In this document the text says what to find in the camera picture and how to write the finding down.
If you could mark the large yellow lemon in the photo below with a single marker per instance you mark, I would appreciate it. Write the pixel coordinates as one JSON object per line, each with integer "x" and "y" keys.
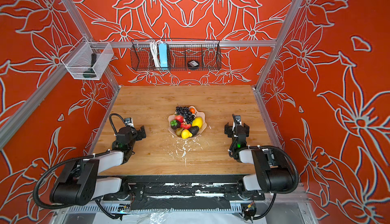
{"x": 197, "y": 122}

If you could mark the brown kiwi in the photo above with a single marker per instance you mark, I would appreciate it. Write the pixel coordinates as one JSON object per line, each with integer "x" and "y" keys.
{"x": 179, "y": 131}

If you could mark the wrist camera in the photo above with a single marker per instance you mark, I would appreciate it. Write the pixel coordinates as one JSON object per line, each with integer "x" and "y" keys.
{"x": 237, "y": 120}
{"x": 129, "y": 122}

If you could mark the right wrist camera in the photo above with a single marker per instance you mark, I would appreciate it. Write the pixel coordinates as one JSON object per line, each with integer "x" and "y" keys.
{"x": 237, "y": 120}

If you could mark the clear plastic bin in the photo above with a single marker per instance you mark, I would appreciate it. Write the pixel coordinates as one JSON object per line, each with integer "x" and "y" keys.
{"x": 78, "y": 59}

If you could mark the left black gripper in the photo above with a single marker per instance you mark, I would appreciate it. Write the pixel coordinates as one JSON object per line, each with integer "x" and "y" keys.
{"x": 138, "y": 133}

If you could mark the small yellow lemon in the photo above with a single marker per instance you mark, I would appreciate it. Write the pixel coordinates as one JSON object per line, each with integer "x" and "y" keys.
{"x": 186, "y": 134}

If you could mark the red apple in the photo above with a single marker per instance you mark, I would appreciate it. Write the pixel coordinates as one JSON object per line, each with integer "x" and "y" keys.
{"x": 179, "y": 118}

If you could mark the pink scalloped fruit bowl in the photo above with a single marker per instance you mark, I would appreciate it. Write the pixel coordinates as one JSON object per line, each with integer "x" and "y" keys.
{"x": 197, "y": 114}

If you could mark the black grape bunch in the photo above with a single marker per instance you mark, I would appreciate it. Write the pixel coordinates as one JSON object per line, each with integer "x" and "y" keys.
{"x": 185, "y": 112}

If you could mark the dark avocado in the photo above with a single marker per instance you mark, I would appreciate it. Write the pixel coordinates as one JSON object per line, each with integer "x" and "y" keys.
{"x": 194, "y": 130}

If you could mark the black round puck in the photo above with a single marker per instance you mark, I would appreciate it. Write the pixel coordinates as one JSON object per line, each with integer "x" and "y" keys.
{"x": 193, "y": 65}

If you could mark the light blue box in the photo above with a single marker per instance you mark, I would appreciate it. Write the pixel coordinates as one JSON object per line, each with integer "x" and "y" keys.
{"x": 163, "y": 56}

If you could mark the black wire basket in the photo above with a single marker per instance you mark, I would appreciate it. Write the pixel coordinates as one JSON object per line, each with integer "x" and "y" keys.
{"x": 145, "y": 54}

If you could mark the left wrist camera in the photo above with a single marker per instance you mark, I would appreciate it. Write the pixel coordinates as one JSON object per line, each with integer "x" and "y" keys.
{"x": 129, "y": 122}

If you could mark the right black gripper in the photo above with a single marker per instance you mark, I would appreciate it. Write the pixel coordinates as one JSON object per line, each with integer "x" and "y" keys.
{"x": 229, "y": 130}

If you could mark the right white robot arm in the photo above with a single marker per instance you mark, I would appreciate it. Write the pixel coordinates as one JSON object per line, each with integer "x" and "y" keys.
{"x": 275, "y": 171}

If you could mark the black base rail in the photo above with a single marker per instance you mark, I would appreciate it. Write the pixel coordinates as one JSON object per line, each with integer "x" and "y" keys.
{"x": 183, "y": 192}

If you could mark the dark green brush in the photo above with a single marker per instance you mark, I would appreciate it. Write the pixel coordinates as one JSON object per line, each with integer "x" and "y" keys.
{"x": 90, "y": 73}

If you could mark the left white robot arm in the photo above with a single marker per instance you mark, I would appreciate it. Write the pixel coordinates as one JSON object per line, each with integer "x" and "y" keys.
{"x": 78, "y": 182}

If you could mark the red wrinkled strawberry fruit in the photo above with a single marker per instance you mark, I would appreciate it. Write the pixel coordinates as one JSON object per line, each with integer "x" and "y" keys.
{"x": 185, "y": 126}

